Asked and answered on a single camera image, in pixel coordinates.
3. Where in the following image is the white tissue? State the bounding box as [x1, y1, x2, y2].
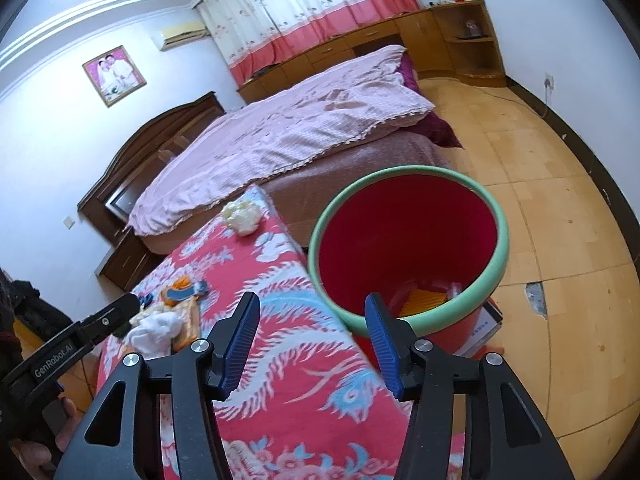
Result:
[125, 310, 182, 361]

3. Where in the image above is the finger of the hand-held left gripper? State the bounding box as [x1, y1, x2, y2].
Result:
[80, 292, 142, 346]

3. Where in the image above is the white cardboard box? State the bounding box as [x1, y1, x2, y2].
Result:
[457, 295, 503, 358]

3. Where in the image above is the orange ridged packet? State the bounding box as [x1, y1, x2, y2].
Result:
[400, 287, 448, 317]

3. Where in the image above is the orange cardboard box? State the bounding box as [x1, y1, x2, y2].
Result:
[170, 300, 202, 353]

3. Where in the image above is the white and pink curtain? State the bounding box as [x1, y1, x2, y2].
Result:
[195, 0, 421, 86]

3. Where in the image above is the glass shelf ornament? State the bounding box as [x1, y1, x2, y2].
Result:
[457, 20, 491, 41]

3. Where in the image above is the purple pillow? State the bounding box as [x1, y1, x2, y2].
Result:
[397, 52, 463, 150]

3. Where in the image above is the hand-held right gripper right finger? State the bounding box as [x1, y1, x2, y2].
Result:
[364, 292, 576, 480]

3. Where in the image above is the dark wooden headboard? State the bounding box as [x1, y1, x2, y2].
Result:
[77, 91, 226, 233]

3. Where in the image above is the dark wooden nightstand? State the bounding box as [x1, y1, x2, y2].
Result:
[95, 232, 166, 293]

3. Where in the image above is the red floral tablecloth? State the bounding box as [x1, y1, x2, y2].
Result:
[95, 185, 466, 480]

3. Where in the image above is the low wooden cabinet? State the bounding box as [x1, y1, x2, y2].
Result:
[236, 10, 453, 106]

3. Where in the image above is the framed wall photo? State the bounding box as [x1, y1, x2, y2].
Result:
[82, 46, 147, 108]

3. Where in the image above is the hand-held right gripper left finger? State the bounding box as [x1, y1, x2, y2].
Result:
[52, 291, 261, 480]

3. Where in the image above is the person's left hand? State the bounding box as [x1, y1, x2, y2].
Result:
[7, 400, 81, 480]

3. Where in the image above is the red bucket with green rim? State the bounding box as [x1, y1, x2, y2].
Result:
[307, 165, 511, 361]

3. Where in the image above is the crumpled cream tissue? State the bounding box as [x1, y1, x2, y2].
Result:
[221, 200, 263, 237]

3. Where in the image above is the dark cloth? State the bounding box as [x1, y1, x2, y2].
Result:
[0, 267, 76, 361]

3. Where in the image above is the power cable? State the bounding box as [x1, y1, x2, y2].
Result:
[467, 82, 553, 117]

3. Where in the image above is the bed with brown bedspread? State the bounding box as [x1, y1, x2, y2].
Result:
[127, 130, 471, 256]

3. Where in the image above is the wooden corner shelf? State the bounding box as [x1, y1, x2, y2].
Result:
[432, 0, 508, 88]

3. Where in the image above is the wall air conditioner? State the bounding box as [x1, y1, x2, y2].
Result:
[152, 21, 211, 52]

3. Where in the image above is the orange and blue toy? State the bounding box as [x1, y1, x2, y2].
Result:
[162, 275, 198, 307]

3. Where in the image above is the pink blanket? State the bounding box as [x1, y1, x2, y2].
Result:
[129, 45, 436, 238]

